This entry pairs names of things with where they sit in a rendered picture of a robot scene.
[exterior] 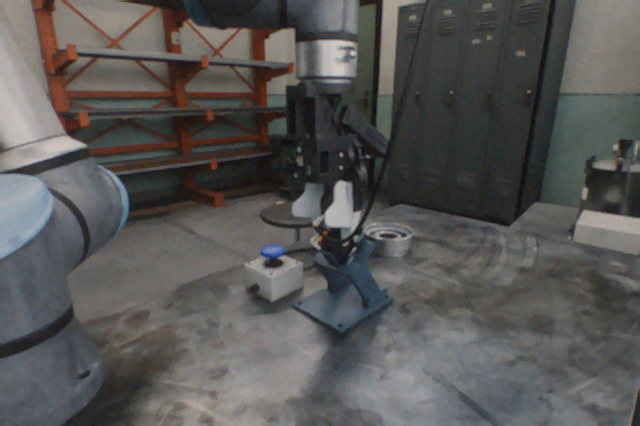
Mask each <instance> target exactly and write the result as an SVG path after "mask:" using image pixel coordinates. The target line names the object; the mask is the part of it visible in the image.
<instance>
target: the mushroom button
mask: <svg viewBox="0 0 640 426"><path fill-rule="evenodd" d="M284 254H285V249H284V248H283V247H282V246H280V245H275V244H273V245H267V246H265V247H263V248H262V250H261V255H262V256H263V257H265V258H269V259H270V263H276V262H277V261H276V258H279V257H282V256H283V255H284Z"/></svg>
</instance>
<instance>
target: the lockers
mask: <svg viewBox="0 0 640 426"><path fill-rule="evenodd" d="M425 2H426V0H418V1H414V2H410V3H407V4H403V5H400V6H398V23H397V30H396V41H395V59H394V75H393V93H392V111H391V127H390V135H391V131H392V128H393V125H394V121H395V118H396V114H397V110H398V106H399V103H400V99H401V95H402V91H403V87H404V84H405V80H406V76H407V72H408V68H409V65H410V61H411V57H412V53H413V50H414V46H415V42H416V38H417V34H418V30H419V26H420V22H421V18H422V14H423V10H424V6H425ZM575 2H576V0H432V3H431V7H430V11H429V15H428V18H427V22H426V26H425V30H424V34H423V38H422V42H421V45H420V49H419V53H418V57H417V61H416V65H415V68H414V71H413V75H412V79H411V83H410V87H409V90H408V94H407V98H406V102H405V105H404V109H403V113H402V117H401V120H400V123H399V126H398V130H397V134H396V137H395V141H394V144H393V148H392V151H391V154H390V158H389V163H388V179H387V197H386V198H389V199H390V206H392V207H394V206H397V205H399V204H405V205H409V206H413V207H417V208H422V209H427V210H431V211H436V212H440V213H445V214H450V215H454V216H459V217H464V218H468V219H473V220H476V221H481V222H486V223H490V224H495V225H499V226H504V227H510V226H511V225H512V224H513V223H514V222H515V221H516V220H517V219H518V218H519V217H520V216H521V215H523V214H524V213H525V212H526V211H527V210H528V209H529V208H530V207H531V206H532V205H533V204H534V203H535V202H540V197H541V192H542V187H543V182H544V176H545V171H546V165H547V159H548V154H549V148H550V143H551V138H552V133H553V127H554V122H555V116H556V111H557V105H558V99H559V94H560V88H561V84H562V78H563V73H564V67H565V62H566V56H567V50H568V45H569V39H570V35H571V29H572V24H573V13H574V7H575ZM448 100H449V103H450V100H451V103H452V107H447V103H448ZM489 100H490V103H491V107H485V103H486V101H487V103H489Z"/></svg>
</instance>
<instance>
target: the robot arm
mask: <svg viewBox="0 0 640 426"><path fill-rule="evenodd" d="M184 2H185V6H186V9H187V11H188V13H189V17H190V19H191V20H192V22H193V23H194V24H196V25H197V26H199V27H207V28H215V29H218V30H227V29H229V28H243V29H288V28H289V29H295V66H296V79H297V80H299V81H301V83H298V85H286V126H287V134H283V135H278V164H279V176H282V175H288V174H293V173H294V176H295V177H296V178H303V181H304V182H306V188H305V193H304V195H303V196H302V197H301V198H300V199H299V200H297V201H296V202H295V203H293V205H292V214H293V215H294V216H296V217H307V218H311V220H312V225H313V223H314V222H315V221H316V219H317V218H318V216H319V215H321V214H323V215H324V216H325V224H326V226H327V227H330V228H341V231H340V235H341V239H344V238H346V237H347V236H349V235H350V234H351V233H352V232H353V231H354V230H355V229H356V226H357V223H358V220H359V217H360V213H361V210H362V209H363V205H364V202H365V198H366V193H367V188H368V175H367V170H366V167H365V158H367V159H372V160H377V159H384V156H385V152H386V149H387V146H388V142H389V140H388V139H386V138H385V137H384V136H383V135H382V134H381V133H380V132H379V131H378V130H377V128H375V127H373V126H372V125H371V124H370V123H369V122H368V121H367V120H366V119H365V118H364V117H363V116H362V115H361V114H359V113H358V112H357V111H356V110H355V109H354V108H353V107H352V106H351V105H342V104H341V98H342V94H354V93H355V82H351V80H355V79H356V68H357V37H358V10H359V0H184ZM283 146H290V162H287V167H282V147H283ZM338 178H340V179H344V181H341V180H339V181H338ZM335 182H336V183H335ZM332 183H335V187H334V203H333V204H332V205H331V206H330V207H328V198H329V196H330V194H331V191H332ZM127 214H128V198H127V195H126V192H125V190H124V188H123V186H122V184H121V183H120V181H119V179H118V178H117V176H116V175H114V174H113V173H112V172H111V171H109V170H106V169H105V168H103V167H102V166H99V165H97V164H96V162H95V160H94V158H93V156H92V154H91V152H90V150H89V148H88V147H87V146H86V145H84V144H82V143H80V142H77V141H75V140H72V139H71V138H69V137H68V136H67V135H66V133H65V131H64V129H63V127H62V125H61V123H60V121H59V119H58V117H57V115H56V113H55V111H54V110H53V108H52V106H51V104H50V102H49V100H48V96H47V95H46V93H45V91H44V89H43V87H42V85H41V83H40V81H39V79H38V77H37V75H36V74H35V72H34V70H33V68H32V66H31V64H30V62H29V60H28V58H27V56H26V54H25V52H24V51H23V49H22V47H21V45H20V43H19V39H18V37H17V36H16V34H15V32H14V30H13V28H12V26H11V24H10V22H9V21H8V19H7V17H6V13H5V11H4V9H3V7H2V5H1V3H0V426H61V425H62V424H63V423H64V422H66V421H67V420H68V421H69V420H70V419H71V418H73V417H74V416H75V415H77V414H78V413H79V412H80V411H81V410H82V409H84V408H85V407H86V406H87V405H88V404H89V403H90V402H91V400H92V399H93V398H94V397H95V396H96V394H97V393H98V391H99V390H100V388H101V386H102V384H103V382H104V379H105V373H106V371H105V365H104V360H103V356H102V353H101V350H100V348H99V347H98V345H97V344H96V343H95V341H94V340H93V339H92V337H91V336H90V334H89V333H88V332H87V331H86V330H85V329H84V327H83V326H82V324H81V323H80V322H79V320H78V319H77V318H76V316H75V313H74V309H73V304H72V299H71V294H70V290H69V285H68V281H67V275H68V274H69V273H71V272H72V271H73V270H74V269H76V268H77V267H78V266H79V265H81V264H82V263H83V262H84V261H86V260H87V259H88V258H89V257H91V256H92V255H93V254H94V253H95V252H97V251H98V250H100V249H102V248H104V247H105V246H107V245H108V244H109V243H110V242H111V241H112V240H113V239H114V238H115V237H116V236H117V234H118V233H119V232H120V231H121V230H122V227H123V225H124V223H125V220H126V218H127Z"/></svg>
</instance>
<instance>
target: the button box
mask: <svg viewBox="0 0 640 426"><path fill-rule="evenodd" d="M276 261H277V262H276V263H270V259H269V258H265V257H263V258H260V259H257V260H255V261H252V262H249V263H246V264H244V279H245V288H246V289H247V290H249V291H251V292H252V293H255V294H256V295H258V296H260V297H262V298H264V299H265V300H267V301H268V302H275V301H277V300H279V299H281V298H283V297H285V296H287V295H289V294H291V293H293V292H295V291H297V290H299V289H301V288H303V263H302V262H300V261H295V260H292V259H290V258H288V257H285V256H282V257H279V258H276Z"/></svg>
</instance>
